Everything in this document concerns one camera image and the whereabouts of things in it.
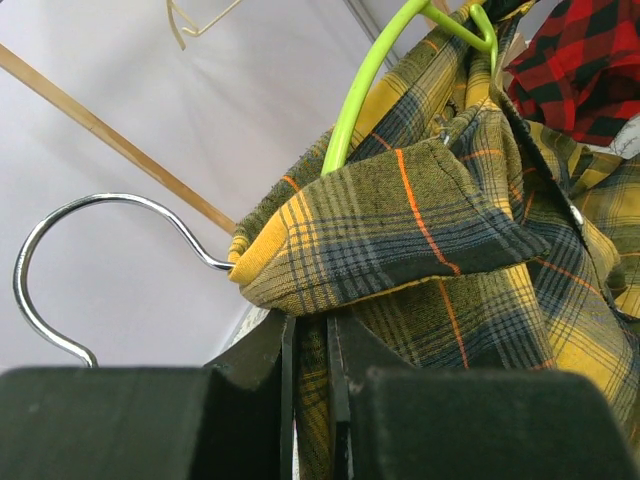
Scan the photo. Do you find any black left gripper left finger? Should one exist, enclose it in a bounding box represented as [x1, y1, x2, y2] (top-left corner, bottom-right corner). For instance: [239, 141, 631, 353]
[1, 311, 296, 479]

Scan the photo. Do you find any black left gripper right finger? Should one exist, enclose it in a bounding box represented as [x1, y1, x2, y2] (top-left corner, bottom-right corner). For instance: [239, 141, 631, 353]
[326, 316, 635, 479]

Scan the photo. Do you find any yellow plaid shirt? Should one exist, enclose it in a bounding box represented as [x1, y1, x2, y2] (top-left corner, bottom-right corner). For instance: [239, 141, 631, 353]
[229, 28, 639, 479]

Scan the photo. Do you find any red black plaid shirt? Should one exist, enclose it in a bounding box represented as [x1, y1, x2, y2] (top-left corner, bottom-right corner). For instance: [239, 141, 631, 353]
[506, 0, 639, 147]

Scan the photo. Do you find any green clothes hanger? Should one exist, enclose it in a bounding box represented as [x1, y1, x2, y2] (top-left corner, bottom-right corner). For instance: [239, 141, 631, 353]
[12, 0, 501, 368]

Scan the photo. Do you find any cream clothes hanger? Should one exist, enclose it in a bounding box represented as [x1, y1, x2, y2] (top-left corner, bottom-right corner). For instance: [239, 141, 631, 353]
[165, 0, 246, 51]

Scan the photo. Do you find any wooden clothes rack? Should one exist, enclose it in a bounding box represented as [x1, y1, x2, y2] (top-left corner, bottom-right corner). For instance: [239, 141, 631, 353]
[1, 45, 236, 235]

